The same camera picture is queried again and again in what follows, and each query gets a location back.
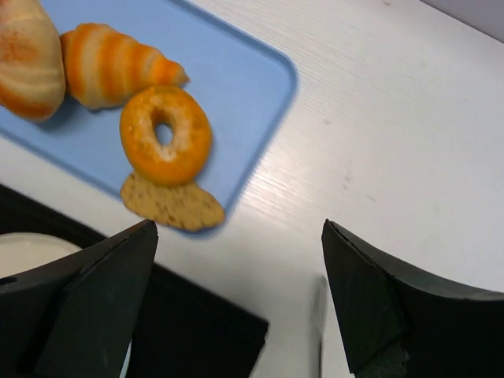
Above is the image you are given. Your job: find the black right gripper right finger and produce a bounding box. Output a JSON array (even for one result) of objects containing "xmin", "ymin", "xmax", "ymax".
[{"xmin": 321, "ymin": 220, "xmax": 503, "ymax": 377}]

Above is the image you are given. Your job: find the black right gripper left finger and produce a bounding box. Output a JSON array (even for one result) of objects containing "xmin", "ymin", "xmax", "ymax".
[{"xmin": 1, "ymin": 220, "xmax": 158, "ymax": 377}]

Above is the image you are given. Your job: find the brown bread slice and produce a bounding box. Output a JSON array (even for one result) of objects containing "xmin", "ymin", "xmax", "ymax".
[{"xmin": 120, "ymin": 172, "xmax": 225, "ymax": 232}]

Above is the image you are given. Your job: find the white round plate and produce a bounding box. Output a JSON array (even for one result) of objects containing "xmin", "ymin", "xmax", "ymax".
[{"xmin": 1, "ymin": 232, "xmax": 130, "ymax": 377}]

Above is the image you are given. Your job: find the black placemat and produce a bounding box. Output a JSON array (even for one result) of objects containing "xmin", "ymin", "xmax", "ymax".
[{"xmin": 1, "ymin": 187, "xmax": 269, "ymax": 377}]

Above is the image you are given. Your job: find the large striped croissant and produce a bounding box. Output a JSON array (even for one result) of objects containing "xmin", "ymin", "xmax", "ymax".
[{"xmin": 1, "ymin": 0, "xmax": 66, "ymax": 122}]

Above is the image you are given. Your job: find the small striped croissant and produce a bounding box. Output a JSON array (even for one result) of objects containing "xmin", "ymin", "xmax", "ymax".
[{"xmin": 60, "ymin": 23, "xmax": 189, "ymax": 110}]

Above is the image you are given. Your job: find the blue rectangular tray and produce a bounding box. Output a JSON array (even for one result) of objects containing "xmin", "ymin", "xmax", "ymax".
[{"xmin": 1, "ymin": 1, "xmax": 298, "ymax": 212}]

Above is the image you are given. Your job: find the orange bagel ring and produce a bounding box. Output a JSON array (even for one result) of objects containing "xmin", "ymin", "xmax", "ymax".
[{"xmin": 119, "ymin": 84, "xmax": 213, "ymax": 187}]

